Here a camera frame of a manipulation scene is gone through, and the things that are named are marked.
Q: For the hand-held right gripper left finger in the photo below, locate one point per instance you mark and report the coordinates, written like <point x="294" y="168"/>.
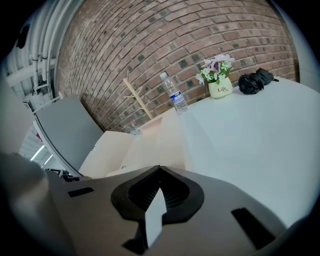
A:
<point x="100" y="215"/>

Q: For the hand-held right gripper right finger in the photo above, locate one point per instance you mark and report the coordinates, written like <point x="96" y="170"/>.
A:
<point x="215" y="200"/>

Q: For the beige cardboard box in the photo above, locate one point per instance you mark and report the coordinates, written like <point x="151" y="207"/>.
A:
<point x="110" y="152"/>

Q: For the small clear glass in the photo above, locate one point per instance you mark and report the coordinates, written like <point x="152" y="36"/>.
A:
<point x="134" y="128"/>

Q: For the grey partition panel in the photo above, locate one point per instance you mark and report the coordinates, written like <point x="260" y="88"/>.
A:
<point x="67" y="127"/>

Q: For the clear plastic water bottle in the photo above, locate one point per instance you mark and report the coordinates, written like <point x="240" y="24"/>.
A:
<point x="177" y="96"/>

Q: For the cream flower pot with flowers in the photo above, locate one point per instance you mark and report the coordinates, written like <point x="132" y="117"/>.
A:
<point x="220" y="82"/>

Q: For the black folded umbrella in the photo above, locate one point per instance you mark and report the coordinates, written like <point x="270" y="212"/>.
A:
<point x="253" y="81"/>

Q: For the wooden coat stand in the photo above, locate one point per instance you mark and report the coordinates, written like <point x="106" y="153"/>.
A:
<point x="137" y="93"/>

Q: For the white wall pipes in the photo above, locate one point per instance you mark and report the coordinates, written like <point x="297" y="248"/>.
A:
<point x="40" y="52"/>

